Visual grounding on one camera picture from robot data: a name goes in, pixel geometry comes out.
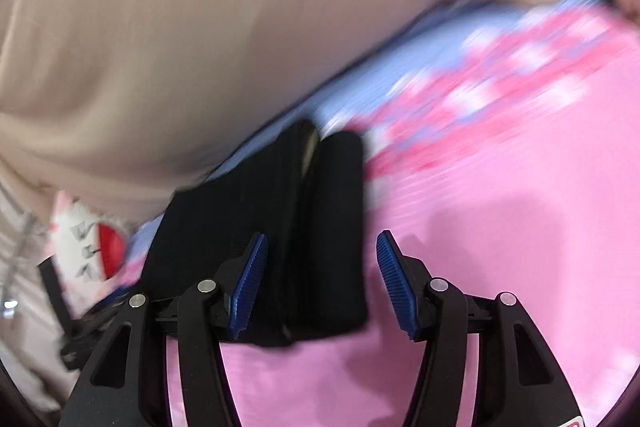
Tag beige zip jacket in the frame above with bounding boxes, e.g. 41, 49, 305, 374
0, 177, 77, 414

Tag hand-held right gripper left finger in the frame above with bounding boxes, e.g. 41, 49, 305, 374
59, 233, 269, 427

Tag white pillow with red print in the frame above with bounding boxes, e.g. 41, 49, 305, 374
47, 191, 135, 324

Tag beige cloth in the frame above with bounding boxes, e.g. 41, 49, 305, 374
0, 0, 632, 230

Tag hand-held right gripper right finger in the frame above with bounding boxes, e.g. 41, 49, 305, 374
375, 229, 584, 427

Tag pink rose print bed sheet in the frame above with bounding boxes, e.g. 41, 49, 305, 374
112, 0, 640, 427

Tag black pants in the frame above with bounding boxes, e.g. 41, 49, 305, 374
140, 119, 371, 349

